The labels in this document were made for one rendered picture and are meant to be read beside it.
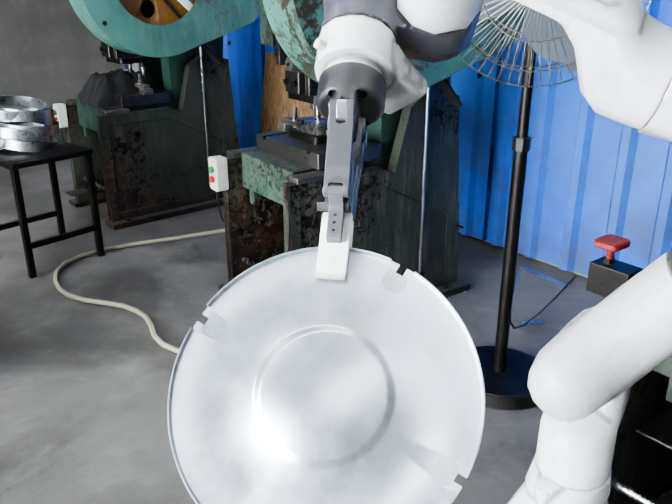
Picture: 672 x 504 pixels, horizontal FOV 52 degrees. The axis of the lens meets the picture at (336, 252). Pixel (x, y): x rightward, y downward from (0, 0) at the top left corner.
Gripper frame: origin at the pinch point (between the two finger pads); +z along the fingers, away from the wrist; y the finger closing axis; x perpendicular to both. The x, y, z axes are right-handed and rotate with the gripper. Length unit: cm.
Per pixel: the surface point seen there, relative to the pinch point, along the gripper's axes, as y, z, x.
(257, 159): -166, -108, -59
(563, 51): -96, -105, 43
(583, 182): -217, -132, 76
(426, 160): -178, -117, 7
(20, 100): -192, -152, -186
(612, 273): -84, -34, 49
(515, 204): -134, -76, 35
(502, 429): -160, -11, 34
